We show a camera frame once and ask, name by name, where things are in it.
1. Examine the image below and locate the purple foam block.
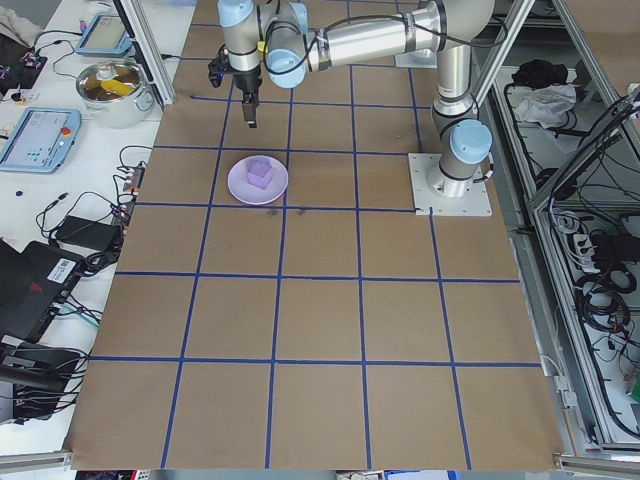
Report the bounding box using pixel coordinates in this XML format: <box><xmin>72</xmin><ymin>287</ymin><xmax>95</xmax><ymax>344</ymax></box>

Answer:
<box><xmin>245</xmin><ymin>158</ymin><xmax>274</xmax><ymax>190</ymax></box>

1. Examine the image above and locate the person forearm beige sleeve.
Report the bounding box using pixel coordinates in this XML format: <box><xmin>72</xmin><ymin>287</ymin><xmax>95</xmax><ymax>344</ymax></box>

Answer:
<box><xmin>0</xmin><ymin>7</ymin><xmax>32</xmax><ymax>41</ymax></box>

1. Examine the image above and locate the purple round plate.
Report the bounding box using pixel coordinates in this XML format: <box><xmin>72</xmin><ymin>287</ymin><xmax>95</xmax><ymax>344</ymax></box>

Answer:
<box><xmin>227</xmin><ymin>154</ymin><xmax>290</xmax><ymax>206</ymax></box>

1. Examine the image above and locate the steel cooking pot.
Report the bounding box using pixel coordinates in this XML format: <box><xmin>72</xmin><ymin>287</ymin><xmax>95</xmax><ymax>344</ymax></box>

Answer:
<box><xmin>75</xmin><ymin>69</ymin><xmax>155</xmax><ymax>130</ymax></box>

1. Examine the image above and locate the black usb hub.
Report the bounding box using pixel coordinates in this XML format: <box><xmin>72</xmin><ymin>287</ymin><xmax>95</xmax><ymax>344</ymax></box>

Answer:
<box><xmin>113</xmin><ymin>164</ymin><xmax>147</xmax><ymax>226</ymax></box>

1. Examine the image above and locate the glass pot lid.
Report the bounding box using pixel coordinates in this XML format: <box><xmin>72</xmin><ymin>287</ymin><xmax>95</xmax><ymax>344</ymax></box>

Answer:
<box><xmin>77</xmin><ymin>59</ymin><xmax>144</xmax><ymax>101</ymax></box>

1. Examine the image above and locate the blue-framed teach pendant tablet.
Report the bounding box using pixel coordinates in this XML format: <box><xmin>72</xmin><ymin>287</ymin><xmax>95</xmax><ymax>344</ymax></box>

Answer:
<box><xmin>0</xmin><ymin>107</ymin><xmax>83</xmax><ymax>175</ymax></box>
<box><xmin>74</xmin><ymin>13</ymin><xmax>134</xmax><ymax>56</ymax></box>

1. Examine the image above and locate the black power adapter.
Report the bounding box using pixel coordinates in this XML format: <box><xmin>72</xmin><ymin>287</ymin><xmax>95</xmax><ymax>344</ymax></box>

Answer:
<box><xmin>53</xmin><ymin>215</ymin><xmax>123</xmax><ymax>250</ymax></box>

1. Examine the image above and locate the black crumpled cloth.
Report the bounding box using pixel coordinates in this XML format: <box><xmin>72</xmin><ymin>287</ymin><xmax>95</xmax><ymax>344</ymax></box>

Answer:
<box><xmin>510</xmin><ymin>58</ymin><xmax>570</xmax><ymax>87</ymax></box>

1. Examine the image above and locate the white crumpled cloth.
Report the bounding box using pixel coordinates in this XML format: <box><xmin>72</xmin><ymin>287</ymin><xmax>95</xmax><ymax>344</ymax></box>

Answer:
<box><xmin>514</xmin><ymin>83</ymin><xmax>579</xmax><ymax>129</ymax></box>

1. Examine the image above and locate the black laptop with white label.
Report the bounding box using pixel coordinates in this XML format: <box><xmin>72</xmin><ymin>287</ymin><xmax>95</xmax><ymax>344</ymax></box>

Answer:
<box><xmin>0</xmin><ymin>238</ymin><xmax>86</xmax><ymax>346</ymax></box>

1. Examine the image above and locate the black flat equipment box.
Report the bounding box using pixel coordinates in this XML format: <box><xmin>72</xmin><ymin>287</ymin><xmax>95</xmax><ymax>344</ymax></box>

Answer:
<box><xmin>0</xmin><ymin>342</ymin><xmax>89</xmax><ymax>394</ymax></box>

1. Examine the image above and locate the white power strip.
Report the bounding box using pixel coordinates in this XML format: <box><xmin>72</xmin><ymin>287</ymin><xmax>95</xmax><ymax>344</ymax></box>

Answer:
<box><xmin>569</xmin><ymin>232</ymin><xmax>601</xmax><ymax>274</ymax></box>

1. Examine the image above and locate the red black printed box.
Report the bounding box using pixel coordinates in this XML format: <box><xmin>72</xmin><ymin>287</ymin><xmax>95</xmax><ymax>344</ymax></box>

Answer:
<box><xmin>82</xmin><ymin>468</ymin><xmax>154</xmax><ymax>480</ymax></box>

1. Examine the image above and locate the blue flat box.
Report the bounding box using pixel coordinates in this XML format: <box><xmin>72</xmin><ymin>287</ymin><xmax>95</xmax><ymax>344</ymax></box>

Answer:
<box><xmin>384</xmin><ymin>469</ymin><xmax>461</xmax><ymax>480</ymax></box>

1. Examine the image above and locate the short aluminium profile bar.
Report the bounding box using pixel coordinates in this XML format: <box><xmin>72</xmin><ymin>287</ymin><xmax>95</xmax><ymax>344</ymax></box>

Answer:
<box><xmin>552</xmin><ymin>452</ymin><xmax>640</xmax><ymax>474</ymax></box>
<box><xmin>0</xmin><ymin>449</ymin><xmax>75</xmax><ymax>472</ymax></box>

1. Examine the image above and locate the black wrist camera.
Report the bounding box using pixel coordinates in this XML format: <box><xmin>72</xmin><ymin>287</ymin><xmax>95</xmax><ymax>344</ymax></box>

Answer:
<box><xmin>208</xmin><ymin>43</ymin><xmax>232</xmax><ymax>89</ymax></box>

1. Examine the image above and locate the aluminium profile post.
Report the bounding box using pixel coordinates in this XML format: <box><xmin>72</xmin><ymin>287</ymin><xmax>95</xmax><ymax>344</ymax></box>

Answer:
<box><xmin>112</xmin><ymin>0</ymin><xmax>176</xmax><ymax>106</ymax></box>

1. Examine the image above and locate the black cable with plug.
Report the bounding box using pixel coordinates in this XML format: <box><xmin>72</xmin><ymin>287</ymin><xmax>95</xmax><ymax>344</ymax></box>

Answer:
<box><xmin>35</xmin><ymin>192</ymin><xmax>121</xmax><ymax>246</ymax></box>

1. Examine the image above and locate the V-shaped metal bar frame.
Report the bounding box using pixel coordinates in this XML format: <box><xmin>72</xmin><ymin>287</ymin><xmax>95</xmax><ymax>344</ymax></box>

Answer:
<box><xmin>487</xmin><ymin>0</ymin><xmax>640</xmax><ymax>451</ymax></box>

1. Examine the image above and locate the black tangled cable bundle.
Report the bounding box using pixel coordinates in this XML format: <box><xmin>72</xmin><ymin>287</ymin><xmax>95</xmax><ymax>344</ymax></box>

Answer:
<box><xmin>572</xmin><ymin>269</ymin><xmax>636</xmax><ymax>331</ymax></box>

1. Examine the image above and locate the metal corner bracket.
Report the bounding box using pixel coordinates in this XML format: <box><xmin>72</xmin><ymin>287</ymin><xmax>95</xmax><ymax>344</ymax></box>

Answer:
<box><xmin>553</xmin><ymin>374</ymin><xmax>577</xmax><ymax>410</ymax></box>

